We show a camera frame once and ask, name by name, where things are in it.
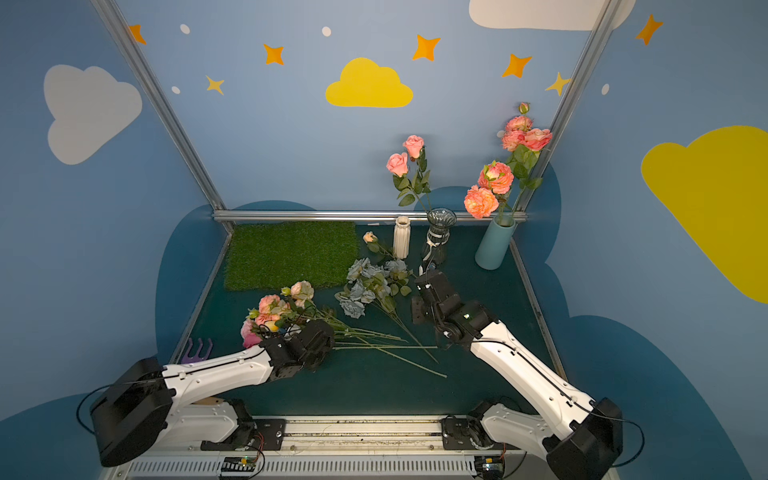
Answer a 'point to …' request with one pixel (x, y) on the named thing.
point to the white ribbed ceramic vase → (402, 234)
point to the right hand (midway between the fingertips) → (424, 297)
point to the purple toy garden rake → (189, 360)
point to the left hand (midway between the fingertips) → (336, 335)
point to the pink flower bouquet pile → (275, 316)
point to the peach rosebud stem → (373, 244)
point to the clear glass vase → (440, 219)
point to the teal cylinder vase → (495, 243)
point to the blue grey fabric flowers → (368, 283)
